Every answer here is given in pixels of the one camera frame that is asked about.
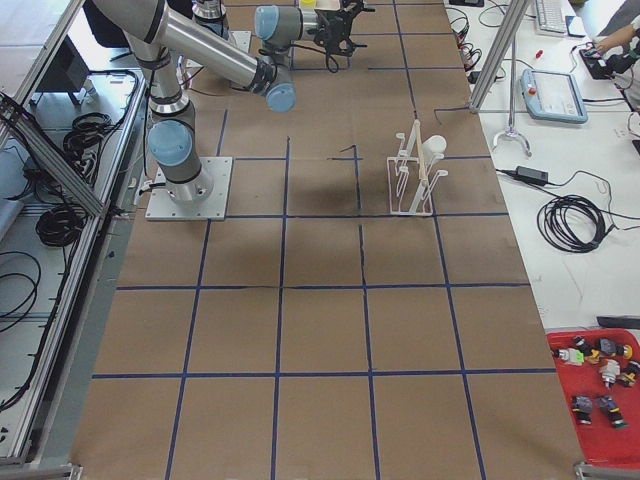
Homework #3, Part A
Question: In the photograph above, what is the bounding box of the black power adapter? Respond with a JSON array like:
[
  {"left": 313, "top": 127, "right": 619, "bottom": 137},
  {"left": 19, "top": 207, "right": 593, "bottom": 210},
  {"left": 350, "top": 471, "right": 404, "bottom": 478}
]
[{"left": 515, "top": 166, "right": 549, "bottom": 186}]

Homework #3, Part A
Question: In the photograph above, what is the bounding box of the coiled black cable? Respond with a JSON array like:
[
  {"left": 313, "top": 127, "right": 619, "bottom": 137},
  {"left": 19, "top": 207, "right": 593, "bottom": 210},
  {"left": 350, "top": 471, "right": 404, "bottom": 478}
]
[{"left": 537, "top": 194, "right": 616, "bottom": 255}]

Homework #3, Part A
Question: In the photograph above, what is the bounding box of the brown paper table cover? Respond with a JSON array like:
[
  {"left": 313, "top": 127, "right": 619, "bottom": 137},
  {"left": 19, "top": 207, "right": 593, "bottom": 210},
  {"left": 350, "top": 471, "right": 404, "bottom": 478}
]
[{"left": 71, "top": 1, "right": 581, "bottom": 479}]

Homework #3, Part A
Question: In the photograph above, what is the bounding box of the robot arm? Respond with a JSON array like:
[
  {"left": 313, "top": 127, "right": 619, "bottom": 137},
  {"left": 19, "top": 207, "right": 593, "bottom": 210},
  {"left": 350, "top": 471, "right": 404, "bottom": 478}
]
[{"left": 96, "top": 1, "right": 367, "bottom": 203}]

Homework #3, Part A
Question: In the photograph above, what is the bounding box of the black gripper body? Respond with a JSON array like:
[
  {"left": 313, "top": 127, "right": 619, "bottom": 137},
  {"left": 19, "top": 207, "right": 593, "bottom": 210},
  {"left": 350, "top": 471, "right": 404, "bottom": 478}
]
[{"left": 314, "top": 7, "right": 358, "bottom": 55}]

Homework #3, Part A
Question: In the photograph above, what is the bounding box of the aluminium frame post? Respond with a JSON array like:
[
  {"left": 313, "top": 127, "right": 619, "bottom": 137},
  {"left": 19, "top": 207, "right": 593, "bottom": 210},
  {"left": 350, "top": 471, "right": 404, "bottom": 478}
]
[{"left": 469, "top": 0, "right": 529, "bottom": 113}]

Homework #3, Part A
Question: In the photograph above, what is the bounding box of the teach pendant tablet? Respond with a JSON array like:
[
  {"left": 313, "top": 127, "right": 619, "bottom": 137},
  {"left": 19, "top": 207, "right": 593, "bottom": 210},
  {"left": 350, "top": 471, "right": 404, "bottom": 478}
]
[{"left": 520, "top": 68, "right": 588, "bottom": 124}]

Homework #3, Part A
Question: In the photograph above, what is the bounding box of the cream white cup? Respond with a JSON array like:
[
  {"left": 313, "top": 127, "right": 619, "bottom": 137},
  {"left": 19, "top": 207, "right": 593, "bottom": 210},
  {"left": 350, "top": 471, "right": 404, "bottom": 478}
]
[{"left": 422, "top": 135, "right": 447, "bottom": 164}]

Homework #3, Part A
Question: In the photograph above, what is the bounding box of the cream plastic tray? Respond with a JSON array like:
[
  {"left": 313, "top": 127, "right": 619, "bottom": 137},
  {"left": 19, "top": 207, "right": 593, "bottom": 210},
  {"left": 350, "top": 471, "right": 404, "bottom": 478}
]
[{"left": 315, "top": 0, "right": 342, "bottom": 11}]

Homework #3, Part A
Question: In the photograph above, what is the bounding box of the white wire cup rack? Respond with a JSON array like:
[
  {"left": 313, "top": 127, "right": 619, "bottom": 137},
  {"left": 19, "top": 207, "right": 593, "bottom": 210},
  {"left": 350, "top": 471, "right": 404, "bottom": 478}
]
[{"left": 386, "top": 119, "right": 448, "bottom": 217}]

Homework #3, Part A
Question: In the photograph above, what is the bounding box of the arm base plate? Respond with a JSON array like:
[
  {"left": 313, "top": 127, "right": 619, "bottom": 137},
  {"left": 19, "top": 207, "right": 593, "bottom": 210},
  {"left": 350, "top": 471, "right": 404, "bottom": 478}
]
[{"left": 145, "top": 157, "right": 233, "bottom": 221}]

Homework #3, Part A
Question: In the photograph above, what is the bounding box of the red parts tray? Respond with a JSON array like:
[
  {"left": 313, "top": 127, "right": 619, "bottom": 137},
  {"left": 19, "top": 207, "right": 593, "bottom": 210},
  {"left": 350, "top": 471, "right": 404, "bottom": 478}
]
[{"left": 547, "top": 328, "right": 639, "bottom": 470}]

